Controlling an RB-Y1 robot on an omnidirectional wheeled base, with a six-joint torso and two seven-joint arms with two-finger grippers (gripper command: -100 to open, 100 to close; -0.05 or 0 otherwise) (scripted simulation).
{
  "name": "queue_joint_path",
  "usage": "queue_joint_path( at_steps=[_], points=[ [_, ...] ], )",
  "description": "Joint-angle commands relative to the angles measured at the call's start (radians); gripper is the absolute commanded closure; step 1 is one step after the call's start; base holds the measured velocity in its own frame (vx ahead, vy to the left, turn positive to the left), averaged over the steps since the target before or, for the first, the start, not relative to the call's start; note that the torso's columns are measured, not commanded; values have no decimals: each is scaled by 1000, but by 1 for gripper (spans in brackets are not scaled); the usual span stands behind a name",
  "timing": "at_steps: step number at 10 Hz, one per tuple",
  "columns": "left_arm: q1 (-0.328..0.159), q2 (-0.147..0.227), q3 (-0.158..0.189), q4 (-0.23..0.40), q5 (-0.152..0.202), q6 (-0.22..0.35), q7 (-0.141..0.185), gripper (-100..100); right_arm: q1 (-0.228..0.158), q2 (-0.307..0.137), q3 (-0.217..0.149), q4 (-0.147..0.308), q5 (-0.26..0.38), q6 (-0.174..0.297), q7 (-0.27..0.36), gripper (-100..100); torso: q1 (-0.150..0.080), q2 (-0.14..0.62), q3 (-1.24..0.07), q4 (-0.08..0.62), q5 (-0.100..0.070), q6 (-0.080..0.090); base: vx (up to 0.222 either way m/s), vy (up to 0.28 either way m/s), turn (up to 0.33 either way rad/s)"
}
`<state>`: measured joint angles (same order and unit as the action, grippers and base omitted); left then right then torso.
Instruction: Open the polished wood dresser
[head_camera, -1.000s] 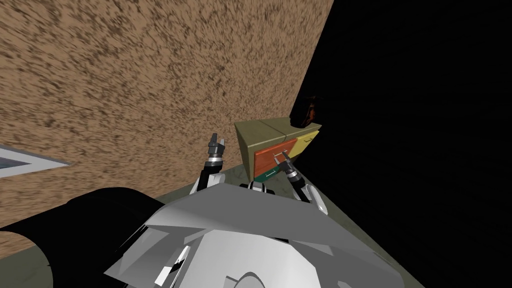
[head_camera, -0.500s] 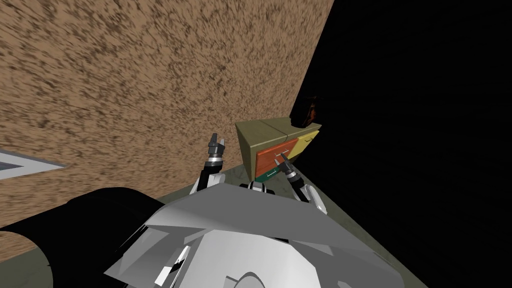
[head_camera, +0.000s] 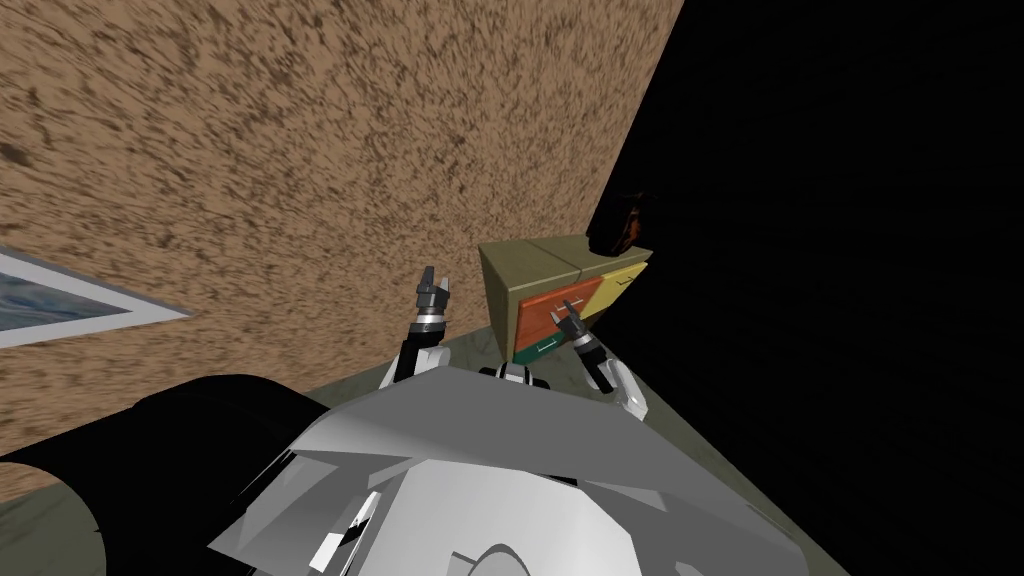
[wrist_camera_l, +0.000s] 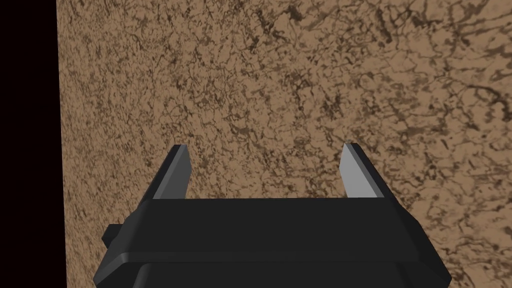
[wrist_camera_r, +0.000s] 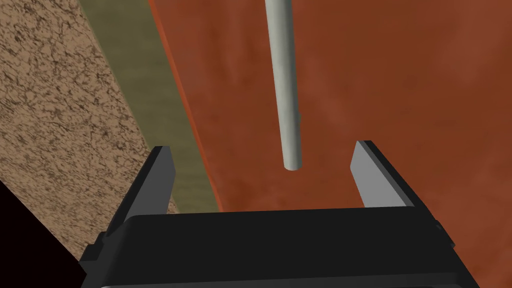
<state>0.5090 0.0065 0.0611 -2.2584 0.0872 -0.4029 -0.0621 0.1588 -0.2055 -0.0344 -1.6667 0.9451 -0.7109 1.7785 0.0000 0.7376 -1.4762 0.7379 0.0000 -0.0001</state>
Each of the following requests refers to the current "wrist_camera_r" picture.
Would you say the reddish-brown door leaf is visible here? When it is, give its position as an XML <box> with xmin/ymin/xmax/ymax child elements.
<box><xmin>147</xmin><ymin>0</ymin><xmax>512</xmax><ymax>288</ymax></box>

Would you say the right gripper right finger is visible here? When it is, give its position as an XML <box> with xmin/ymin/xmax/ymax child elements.
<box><xmin>349</xmin><ymin>139</ymin><xmax>440</xmax><ymax>225</ymax></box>

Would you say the grey bar handle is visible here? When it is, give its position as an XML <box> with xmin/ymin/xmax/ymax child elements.
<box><xmin>264</xmin><ymin>0</ymin><xmax>304</xmax><ymax>172</ymax></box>

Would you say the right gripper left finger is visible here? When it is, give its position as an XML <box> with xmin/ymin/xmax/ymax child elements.
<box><xmin>104</xmin><ymin>145</ymin><xmax>177</xmax><ymax>237</ymax></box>

